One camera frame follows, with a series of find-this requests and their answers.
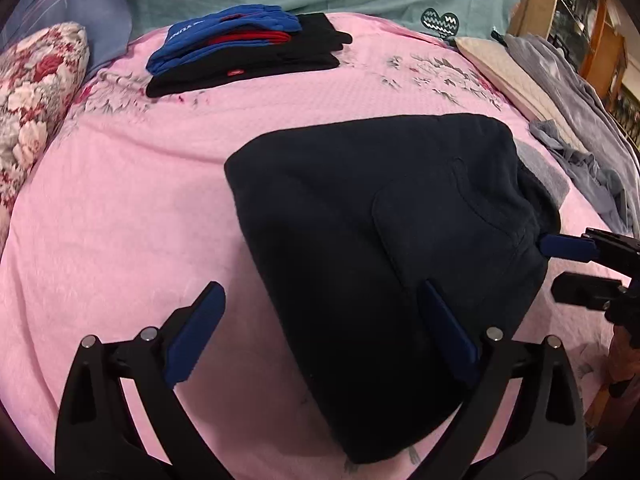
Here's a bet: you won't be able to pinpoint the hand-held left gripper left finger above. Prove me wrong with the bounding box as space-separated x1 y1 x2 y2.
54 281 236 480

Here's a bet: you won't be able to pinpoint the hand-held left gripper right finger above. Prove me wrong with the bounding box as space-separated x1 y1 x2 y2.
419 280 588 480

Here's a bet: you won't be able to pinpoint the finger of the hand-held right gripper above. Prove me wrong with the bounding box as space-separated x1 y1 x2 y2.
539 227 640 275
551 270 629 312

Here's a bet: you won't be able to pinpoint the navy fleece pants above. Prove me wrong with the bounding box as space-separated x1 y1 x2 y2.
223 112 571 465

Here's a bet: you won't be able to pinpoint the folded blue pants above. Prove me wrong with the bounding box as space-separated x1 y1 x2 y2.
145 4 304 75

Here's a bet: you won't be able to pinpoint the pink floral bedsheet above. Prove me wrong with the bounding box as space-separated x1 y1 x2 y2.
0 12 623 480

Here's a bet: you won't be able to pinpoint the grey plush blanket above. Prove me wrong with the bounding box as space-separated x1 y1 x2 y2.
504 33 640 237

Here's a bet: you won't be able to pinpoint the cream quilted cushion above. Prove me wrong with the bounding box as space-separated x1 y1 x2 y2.
454 35 587 152

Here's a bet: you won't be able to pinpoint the wooden cabinet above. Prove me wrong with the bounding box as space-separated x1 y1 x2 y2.
507 0 640 147

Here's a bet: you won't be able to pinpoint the red floral pillow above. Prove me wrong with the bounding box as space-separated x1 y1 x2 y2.
0 21 91 243

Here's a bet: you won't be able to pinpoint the folded blue and black clothes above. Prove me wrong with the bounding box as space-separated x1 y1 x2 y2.
145 12 354 99

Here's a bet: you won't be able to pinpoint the blue pillow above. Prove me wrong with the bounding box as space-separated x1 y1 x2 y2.
0 0 134 70

